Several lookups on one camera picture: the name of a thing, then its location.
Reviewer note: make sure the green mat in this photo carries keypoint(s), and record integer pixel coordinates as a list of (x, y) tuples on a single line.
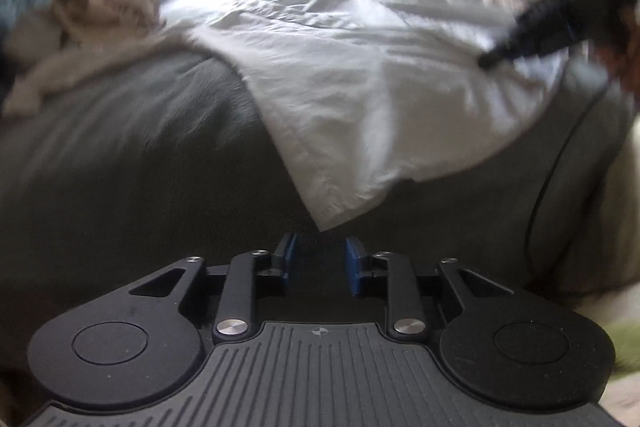
[(625, 347)]

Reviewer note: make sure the crumpled tan garment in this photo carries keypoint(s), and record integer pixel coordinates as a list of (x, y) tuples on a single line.
[(105, 9)]

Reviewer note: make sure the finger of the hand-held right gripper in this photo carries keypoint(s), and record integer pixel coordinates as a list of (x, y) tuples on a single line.
[(540, 27)]

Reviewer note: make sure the person's right hand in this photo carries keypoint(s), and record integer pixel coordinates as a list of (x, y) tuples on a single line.
[(625, 72)]

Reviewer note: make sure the blue duvet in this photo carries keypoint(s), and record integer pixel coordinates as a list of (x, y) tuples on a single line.
[(20, 9)]

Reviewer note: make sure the white shirt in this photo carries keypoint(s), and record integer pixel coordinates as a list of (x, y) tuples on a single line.
[(360, 82)]

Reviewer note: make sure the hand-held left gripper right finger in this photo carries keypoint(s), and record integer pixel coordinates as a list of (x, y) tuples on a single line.
[(354, 264)]

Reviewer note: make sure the crumpled grey garment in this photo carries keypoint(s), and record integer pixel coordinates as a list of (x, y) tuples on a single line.
[(60, 67)]

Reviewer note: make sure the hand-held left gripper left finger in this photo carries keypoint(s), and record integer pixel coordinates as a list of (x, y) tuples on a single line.
[(289, 257)]

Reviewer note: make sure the grey bed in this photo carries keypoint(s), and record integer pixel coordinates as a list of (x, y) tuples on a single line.
[(125, 167)]

